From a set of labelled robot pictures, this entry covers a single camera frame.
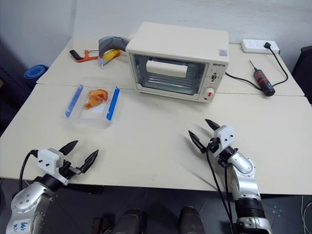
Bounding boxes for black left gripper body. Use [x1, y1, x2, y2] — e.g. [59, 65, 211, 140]
[58, 159, 82, 181]

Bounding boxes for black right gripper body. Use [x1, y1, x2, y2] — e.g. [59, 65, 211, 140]
[207, 137, 221, 155]

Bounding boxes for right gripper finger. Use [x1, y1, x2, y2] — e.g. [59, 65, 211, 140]
[188, 130, 209, 155]
[205, 118, 220, 133]

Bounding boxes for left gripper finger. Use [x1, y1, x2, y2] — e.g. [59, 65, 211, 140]
[59, 140, 79, 155]
[78, 149, 99, 175]

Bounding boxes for clear container with blue clips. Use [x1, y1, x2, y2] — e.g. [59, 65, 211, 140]
[62, 76, 123, 130]

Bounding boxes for fried chicken piece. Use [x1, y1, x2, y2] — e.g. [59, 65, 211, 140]
[83, 89, 109, 110]

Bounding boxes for cream toaster oven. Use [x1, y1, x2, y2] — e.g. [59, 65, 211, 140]
[125, 21, 231, 104]

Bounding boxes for blue container clip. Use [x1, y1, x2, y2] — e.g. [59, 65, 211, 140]
[106, 88, 121, 121]
[64, 83, 84, 118]

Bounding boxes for black red electric screwdriver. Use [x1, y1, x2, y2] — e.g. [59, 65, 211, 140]
[248, 59, 276, 98]

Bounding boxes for white power strip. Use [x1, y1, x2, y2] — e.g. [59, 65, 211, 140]
[239, 39, 280, 54]

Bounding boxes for orange black hacksaw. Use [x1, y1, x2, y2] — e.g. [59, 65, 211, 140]
[69, 49, 101, 63]

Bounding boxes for yellow toy banana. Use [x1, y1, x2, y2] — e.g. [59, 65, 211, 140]
[102, 49, 122, 62]

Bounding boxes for dark chair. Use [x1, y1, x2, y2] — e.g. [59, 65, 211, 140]
[291, 45, 312, 103]

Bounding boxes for grey curved plastic object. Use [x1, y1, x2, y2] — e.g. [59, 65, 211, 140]
[97, 35, 131, 59]

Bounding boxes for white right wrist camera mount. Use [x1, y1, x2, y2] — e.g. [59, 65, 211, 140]
[211, 125, 235, 155]

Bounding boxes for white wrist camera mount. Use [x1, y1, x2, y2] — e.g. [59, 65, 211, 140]
[37, 147, 69, 186]
[211, 125, 235, 155]

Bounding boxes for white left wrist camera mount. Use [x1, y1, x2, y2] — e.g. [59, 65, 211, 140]
[37, 147, 69, 186]

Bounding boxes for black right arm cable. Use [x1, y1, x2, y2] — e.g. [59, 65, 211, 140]
[206, 144, 238, 234]

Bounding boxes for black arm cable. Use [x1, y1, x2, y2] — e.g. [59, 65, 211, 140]
[206, 144, 238, 234]
[19, 150, 39, 190]

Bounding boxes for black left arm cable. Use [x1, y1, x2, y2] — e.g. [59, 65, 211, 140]
[19, 150, 39, 190]

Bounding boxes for black power cable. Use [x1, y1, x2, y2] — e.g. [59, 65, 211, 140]
[224, 46, 289, 92]

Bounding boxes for thin white cable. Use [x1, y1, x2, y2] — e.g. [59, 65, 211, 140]
[300, 194, 312, 230]

